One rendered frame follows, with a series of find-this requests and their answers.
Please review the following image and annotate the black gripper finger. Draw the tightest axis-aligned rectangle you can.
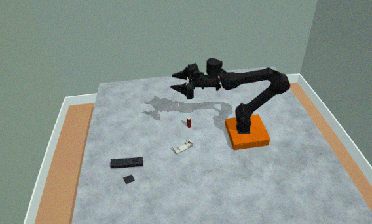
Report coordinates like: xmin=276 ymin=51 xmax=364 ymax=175
xmin=170 ymin=83 xmax=187 ymax=96
xmin=172 ymin=67 xmax=187 ymax=80

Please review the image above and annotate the small dark grey flat square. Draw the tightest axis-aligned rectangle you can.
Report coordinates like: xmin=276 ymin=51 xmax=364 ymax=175
xmin=124 ymin=175 xmax=135 ymax=185

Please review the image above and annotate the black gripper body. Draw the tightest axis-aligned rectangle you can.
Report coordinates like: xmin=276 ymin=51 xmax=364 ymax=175
xmin=186 ymin=65 xmax=206 ymax=99

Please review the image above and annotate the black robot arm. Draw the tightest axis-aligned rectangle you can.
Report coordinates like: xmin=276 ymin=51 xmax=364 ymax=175
xmin=189 ymin=58 xmax=290 ymax=134

